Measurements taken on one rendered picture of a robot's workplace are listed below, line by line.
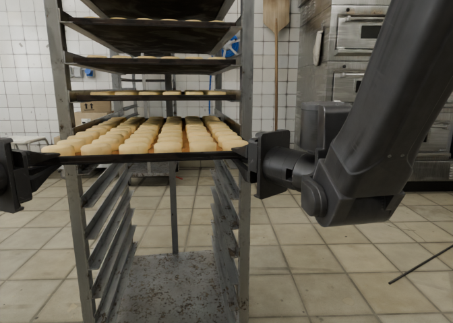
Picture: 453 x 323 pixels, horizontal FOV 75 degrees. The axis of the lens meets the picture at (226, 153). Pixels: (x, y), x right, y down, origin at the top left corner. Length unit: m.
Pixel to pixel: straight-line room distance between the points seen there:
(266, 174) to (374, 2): 2.62
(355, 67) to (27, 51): 3.49
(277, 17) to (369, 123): 3.44
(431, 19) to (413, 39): 0.02
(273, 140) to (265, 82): 3.21
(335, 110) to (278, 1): 3.42
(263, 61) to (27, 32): 2.68
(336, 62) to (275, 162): 2.40
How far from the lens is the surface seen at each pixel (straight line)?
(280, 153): 0.43
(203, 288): 1.38
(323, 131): 0.36
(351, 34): 2.83
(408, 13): 0.24
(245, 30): 0.79
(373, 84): 0.27
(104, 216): 1.02
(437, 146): 3.30
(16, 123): 4.34
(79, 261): 0.94
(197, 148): 0.53
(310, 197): 0.33
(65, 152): 0.57
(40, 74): 4.13
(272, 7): 3.71
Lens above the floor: 0.98
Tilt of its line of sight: 13 degrees down
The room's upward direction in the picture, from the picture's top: straight up
